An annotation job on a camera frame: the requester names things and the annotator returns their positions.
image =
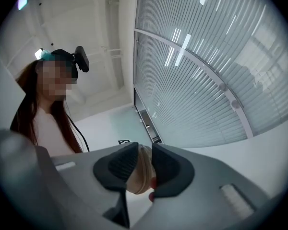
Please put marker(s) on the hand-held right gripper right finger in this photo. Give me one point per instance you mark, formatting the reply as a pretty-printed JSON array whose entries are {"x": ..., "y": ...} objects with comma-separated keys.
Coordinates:
[{"x": 206, "y": 183}]

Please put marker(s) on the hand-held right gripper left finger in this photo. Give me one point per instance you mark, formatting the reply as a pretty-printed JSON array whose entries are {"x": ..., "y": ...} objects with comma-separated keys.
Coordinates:
[{"x": 81, "y": 176}]

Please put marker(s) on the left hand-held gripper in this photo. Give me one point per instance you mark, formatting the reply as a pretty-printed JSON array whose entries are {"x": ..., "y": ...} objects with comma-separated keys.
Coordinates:
[{"x": 123, "y": 142}]

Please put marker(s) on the person's right hand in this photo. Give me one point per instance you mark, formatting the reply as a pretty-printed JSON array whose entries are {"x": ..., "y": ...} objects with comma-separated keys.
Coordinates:
[{"x": 153, "y": 183}]

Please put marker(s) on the person's torso in pale top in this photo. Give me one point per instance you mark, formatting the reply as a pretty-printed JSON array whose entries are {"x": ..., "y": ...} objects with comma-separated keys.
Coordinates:
[{"x": 50, "y": 133}]

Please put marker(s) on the round glass fitting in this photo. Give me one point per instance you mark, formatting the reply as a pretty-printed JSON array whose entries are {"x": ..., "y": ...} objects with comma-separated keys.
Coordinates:
[
  {"x": 235, "y": 103},
  {"x": 222, "y": 86}
]

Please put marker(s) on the person's head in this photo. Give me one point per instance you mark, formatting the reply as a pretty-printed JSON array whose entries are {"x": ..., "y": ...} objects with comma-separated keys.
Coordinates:
[{"x": 55, "y": 80}]

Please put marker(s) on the teal hair clip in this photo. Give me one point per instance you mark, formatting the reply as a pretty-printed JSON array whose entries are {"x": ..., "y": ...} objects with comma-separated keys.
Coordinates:
[{"x": 46, "y": 54}]

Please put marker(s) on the black head camera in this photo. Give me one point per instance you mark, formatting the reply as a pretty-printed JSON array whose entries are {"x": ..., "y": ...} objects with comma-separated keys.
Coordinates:
[{"x": 82, "y": 59}]

